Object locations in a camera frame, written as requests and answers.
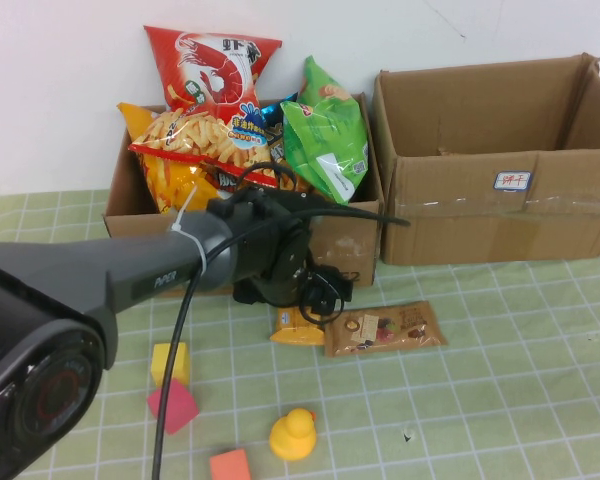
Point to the dark orange fries snack bag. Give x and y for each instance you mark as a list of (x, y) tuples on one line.
[(275, 142)]

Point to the yellow cracker pack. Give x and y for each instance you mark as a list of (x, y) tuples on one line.
[(292, 334)]

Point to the yellow glossy chips bag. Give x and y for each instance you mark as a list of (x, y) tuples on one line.
[(190, 182)]

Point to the red shrimp chips bag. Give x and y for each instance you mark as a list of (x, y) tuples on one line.
[(215, 65)]

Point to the white zip tie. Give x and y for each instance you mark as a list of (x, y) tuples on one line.
[(200, 257)]

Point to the green snack bag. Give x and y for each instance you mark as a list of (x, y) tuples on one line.
[(330, 135)]

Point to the yellow rubber duck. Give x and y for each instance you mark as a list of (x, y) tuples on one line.
[(292, 440)]

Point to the yellow foam cube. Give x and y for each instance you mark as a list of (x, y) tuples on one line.
[(181, 365)]

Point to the cardboard box printed F2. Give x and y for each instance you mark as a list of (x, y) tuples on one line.
[(140, 222)]

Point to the large plain cardboard box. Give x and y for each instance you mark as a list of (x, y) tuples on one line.
[(480, 240)]

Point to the blue foil snack bag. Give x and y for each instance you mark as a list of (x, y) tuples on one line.
[(270, 111)]

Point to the yellow fries chips bag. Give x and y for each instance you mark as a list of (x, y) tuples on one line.
[(157, 187)]

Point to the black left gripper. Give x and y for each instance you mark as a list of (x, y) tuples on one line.
[(325, 290)]

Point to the brown printed biscuit pack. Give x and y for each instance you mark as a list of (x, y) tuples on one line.
[(405, 330)]

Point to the pink foam cube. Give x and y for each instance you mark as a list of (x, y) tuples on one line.
[(186, 407)]

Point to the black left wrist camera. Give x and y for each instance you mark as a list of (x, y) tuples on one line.
[(270, 202)]

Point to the white label on plain box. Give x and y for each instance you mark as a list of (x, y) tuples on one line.
[(513, 180)]

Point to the orange foam block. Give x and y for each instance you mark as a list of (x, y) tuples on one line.
[(230, 466)]

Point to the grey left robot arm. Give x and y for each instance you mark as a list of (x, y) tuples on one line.
[(80, 270)]

